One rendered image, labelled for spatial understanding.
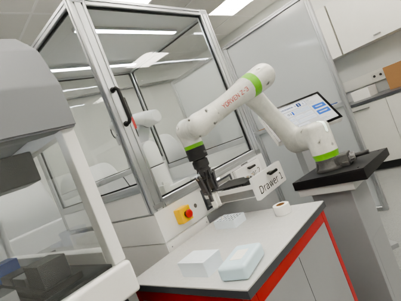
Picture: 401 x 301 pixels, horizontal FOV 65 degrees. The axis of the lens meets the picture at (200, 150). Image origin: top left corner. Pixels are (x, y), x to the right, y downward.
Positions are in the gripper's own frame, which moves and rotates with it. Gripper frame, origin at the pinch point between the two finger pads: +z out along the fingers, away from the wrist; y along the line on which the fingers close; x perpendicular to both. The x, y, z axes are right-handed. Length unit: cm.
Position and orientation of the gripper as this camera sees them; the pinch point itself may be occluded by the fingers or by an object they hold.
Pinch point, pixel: (215, 199)
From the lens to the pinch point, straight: 147.6
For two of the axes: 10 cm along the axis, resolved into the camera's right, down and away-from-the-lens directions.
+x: 7.2, -2.7, -6.4
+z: 3.7, 9.3, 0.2
